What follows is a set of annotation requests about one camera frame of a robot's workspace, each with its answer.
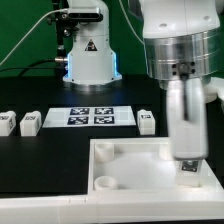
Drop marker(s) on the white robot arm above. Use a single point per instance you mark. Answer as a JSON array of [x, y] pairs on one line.
[[180, 46]]

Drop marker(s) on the black camera stand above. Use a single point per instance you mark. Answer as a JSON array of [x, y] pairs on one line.
[[64, 28]]

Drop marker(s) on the white L-shaped fence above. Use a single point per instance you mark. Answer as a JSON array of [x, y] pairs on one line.
[[107, 204]]

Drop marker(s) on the white sheet with tags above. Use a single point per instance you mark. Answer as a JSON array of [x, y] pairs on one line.
[[89, 117]]

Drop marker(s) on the white square tabletop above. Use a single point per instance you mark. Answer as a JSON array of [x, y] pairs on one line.
[[143, 164]]

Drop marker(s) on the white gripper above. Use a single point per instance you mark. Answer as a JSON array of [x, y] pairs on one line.
[[186, 119]]

